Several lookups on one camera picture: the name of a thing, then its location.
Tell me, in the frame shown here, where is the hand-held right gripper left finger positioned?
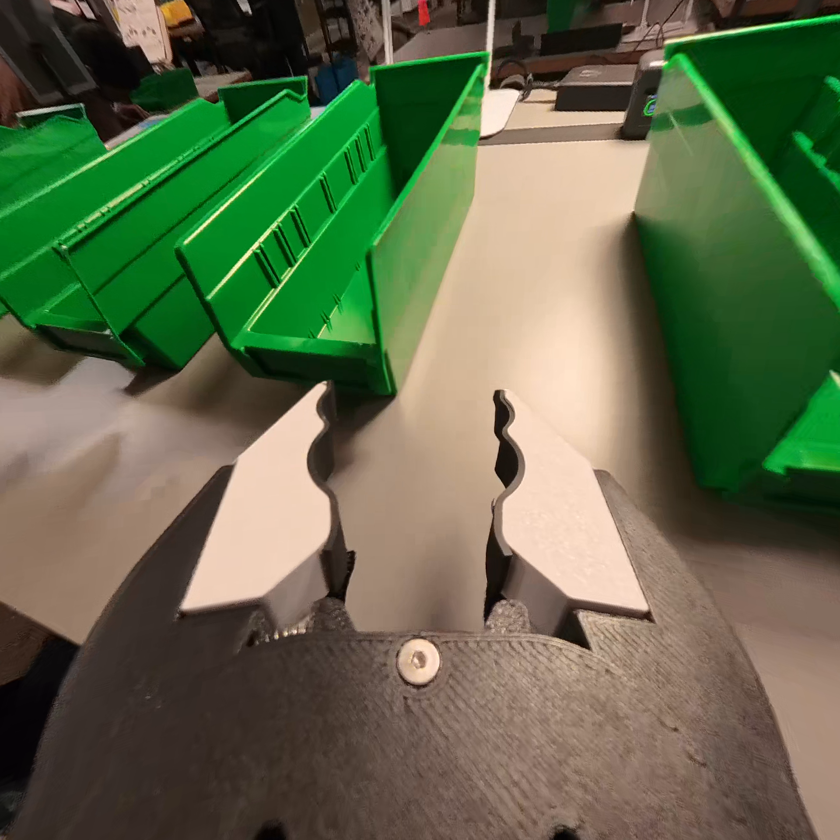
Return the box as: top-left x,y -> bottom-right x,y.
178,382 -> 355,641

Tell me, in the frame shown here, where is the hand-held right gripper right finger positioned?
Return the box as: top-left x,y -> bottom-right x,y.
484,389 -> 652,636

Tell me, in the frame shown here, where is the green plastic bin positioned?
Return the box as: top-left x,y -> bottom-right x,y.
0,77 -> 311,371
176,51 -> 491,396
633,14 -> 840,513
0,105 -> 107,211

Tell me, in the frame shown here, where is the white and wood document stand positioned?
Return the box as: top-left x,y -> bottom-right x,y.
384,0 -> 521,139

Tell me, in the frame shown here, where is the black box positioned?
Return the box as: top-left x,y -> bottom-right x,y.
554,63 -> 637,112

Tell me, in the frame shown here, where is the grey electronic device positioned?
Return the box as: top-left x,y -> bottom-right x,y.
620,49 -> 667,140

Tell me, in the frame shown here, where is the teal storage tub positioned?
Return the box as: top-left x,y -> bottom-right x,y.
315,56 -> 359,106

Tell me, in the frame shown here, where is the black bar device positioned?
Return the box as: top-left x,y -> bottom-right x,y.
539,23 -> 624,59

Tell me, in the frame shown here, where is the grey background table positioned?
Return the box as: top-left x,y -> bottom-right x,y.
394,16 -> 657,73

